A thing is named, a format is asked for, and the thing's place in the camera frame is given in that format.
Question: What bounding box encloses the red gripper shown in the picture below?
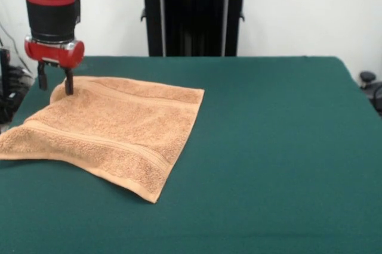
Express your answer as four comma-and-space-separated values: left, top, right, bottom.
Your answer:
23, 35, 85, 96

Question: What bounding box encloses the tan terry cloth towel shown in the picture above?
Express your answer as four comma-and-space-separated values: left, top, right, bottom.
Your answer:
0, 75, 206, 206

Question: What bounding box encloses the black plug bundle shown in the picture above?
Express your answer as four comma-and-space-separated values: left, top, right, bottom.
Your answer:
7, 66, 34, 88

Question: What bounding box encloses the black upright device, red light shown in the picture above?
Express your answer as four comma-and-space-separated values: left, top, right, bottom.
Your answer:
0, 47, 12, 123

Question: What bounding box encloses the dark green table cloth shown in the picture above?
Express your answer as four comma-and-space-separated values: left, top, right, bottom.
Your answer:
0, 55, 382, 254

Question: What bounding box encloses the grey cable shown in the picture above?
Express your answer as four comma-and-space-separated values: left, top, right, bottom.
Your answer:
0, 23, 32, 75

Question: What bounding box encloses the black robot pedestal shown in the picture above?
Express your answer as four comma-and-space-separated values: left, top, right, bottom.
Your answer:
131, 0, 258, 57

